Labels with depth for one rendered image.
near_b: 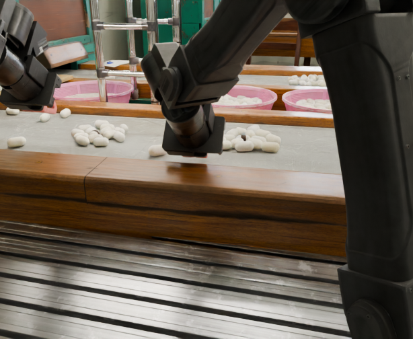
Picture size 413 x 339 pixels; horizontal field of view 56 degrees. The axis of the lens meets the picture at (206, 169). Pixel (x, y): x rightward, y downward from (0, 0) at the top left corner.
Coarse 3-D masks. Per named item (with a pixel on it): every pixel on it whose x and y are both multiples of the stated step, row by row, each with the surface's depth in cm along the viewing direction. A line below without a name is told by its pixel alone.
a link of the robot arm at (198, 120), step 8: (168, 112) 56; (176, 112) 55; (184, 112) 55; (192, 112) 55; (200, 112) 57; (168, 120) 56; (176, 120) 55; (184, 120) 55; (192, 120) 56; (200, 120) 58; (176, 128) 57; (184, 128) 57; (192, 128) 58
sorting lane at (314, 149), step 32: (0, 128) 93; (32, 128) 93; (64, 128) 93; (96, 128) 93; (128, 128) 93; (160, 128) 93; (288, 128) 93; (320, 128) 93; (160, 160) 75; (192, 160) 75; (224, 160) 75; (256, 160) 75; (288, 160) 75; (320, 160) 75
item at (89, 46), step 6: (90, 42) 181; (90, 48) 181; (90, 54) 182; (84, 60) 177; (90, 60) 182; (60, 66) 174; (66, 66) 173; (72, 66) 171; (48, 72) 165; (54, 72) 165; (60, 72) 165; (66, 72) 165
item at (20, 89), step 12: (24, 72) 66; (12, 84) 65; (24, 84) 67; (36, 84) 69; (48, 84) 71; (0, 96) 72; (12, 96) 71; (24, 96) 69; (36, 96) 70; (48, 96) 70
